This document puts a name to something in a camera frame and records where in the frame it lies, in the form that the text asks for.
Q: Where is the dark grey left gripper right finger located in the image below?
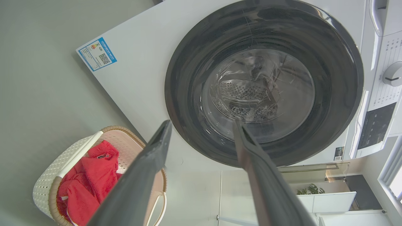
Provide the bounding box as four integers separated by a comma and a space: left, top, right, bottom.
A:
232, 120, 317, 226

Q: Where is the white window frame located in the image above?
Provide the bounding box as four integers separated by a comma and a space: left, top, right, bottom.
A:
378, 137, 402, 205

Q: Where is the white detergent drawer handle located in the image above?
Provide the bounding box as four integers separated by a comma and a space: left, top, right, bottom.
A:
369, 0, 388, 37

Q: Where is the green potted plant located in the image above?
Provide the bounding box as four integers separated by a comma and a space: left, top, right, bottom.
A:
296, 184, 326, 195

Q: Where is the white round control knob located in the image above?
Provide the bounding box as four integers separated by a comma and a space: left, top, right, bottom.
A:
382, 61, 402, 87

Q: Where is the white front-load washing machine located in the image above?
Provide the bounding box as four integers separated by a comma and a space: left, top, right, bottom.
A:
76, 0, 402, 172

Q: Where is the dark round washing machine door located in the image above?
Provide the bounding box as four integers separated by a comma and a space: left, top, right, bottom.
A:
164, 0, 364, 168

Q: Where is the blue energy label sticker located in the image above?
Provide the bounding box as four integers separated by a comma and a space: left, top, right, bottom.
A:
78, 37, 117, 72

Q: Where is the black washer display panel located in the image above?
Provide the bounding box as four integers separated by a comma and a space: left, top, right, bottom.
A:
357, 102, 397, 150

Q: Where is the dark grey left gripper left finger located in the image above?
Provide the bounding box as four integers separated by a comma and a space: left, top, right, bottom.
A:
86, 120, 173, 226

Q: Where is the white cabinet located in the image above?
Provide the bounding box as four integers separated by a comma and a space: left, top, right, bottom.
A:
217, 170, 393, 226

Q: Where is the white woven laundry basket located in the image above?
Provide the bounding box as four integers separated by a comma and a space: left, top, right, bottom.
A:
32, 126, 167, 226

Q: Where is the red garment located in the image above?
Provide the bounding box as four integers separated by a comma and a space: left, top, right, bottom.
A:
57, 140, 122, 226

